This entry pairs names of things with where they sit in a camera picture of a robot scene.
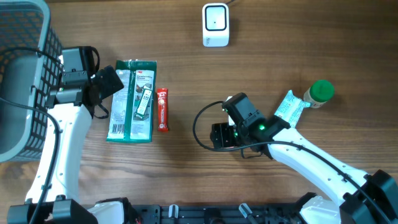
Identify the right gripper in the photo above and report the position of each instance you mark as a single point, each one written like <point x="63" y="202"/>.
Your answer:
<point x="221" y="135"/>

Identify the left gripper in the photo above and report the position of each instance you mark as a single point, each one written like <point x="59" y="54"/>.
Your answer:
<point x="111" y="80"/>

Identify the green white balm box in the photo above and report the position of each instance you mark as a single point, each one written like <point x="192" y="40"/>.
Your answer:
<point x="143" y="104"/>

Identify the green white gloves package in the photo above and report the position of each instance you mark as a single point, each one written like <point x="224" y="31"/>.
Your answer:
<point x="123" y="125"/>

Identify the red coffee stick sachet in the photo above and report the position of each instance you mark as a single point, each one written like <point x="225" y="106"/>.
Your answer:
<point x="162" y="103"/>

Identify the teal wet wipes pack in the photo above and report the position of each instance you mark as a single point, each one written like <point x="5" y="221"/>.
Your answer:
<point x="291" y="108"/>

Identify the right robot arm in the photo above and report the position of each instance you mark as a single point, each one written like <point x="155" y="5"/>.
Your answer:
<point x="354" y="196"/>

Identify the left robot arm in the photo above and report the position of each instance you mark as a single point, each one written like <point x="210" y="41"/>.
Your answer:
<point x="70" y="108"/>

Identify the white barcode scanner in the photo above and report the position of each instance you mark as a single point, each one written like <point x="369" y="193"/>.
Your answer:
<point x="215" y="24"/>

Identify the grey plastic mesh basket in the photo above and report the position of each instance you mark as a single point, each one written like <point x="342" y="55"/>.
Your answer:
<point x="30" y="50"/>

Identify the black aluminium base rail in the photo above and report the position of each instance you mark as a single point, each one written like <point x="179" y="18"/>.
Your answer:
<point x="277" y="213"/>

